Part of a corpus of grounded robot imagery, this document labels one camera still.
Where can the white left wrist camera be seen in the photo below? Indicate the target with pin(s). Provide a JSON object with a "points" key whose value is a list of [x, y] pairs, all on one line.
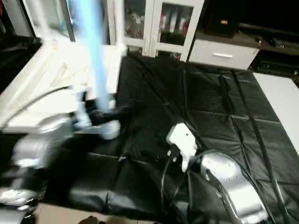
{"points": [[81, 112]]}

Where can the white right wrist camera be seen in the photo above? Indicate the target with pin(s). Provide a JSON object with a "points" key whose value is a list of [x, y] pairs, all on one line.
{"points": [[182, 140]]}

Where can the white drawer unit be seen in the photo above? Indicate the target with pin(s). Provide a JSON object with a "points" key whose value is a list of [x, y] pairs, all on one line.
{"points": [[224, 53]]}

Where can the black table mat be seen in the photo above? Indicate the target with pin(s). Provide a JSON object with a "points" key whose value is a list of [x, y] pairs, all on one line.
{"points": [[210, 116]]}

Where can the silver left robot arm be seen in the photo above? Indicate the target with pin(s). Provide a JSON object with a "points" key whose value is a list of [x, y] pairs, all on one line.
{"points": [[37, 144]]}

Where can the white plastic table top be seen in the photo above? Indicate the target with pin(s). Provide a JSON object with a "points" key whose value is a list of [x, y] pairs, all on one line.
{"points": [[60, 79]]}

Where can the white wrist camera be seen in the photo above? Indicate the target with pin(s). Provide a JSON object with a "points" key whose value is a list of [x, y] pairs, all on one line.
{"points": [[182, 140], [81, 112]]}

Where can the white glass door cabinet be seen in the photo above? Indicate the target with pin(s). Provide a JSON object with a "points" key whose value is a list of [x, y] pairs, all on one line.
{"points": [[163, 23]]}

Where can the white plastic table leg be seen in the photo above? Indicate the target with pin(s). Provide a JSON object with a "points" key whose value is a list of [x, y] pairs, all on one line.
{"points": [[39, 18], [120, 23], [96, 56]]}

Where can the black case with yellow label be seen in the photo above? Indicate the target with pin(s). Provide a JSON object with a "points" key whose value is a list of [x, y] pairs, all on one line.
{"points": [[224, 21]]}

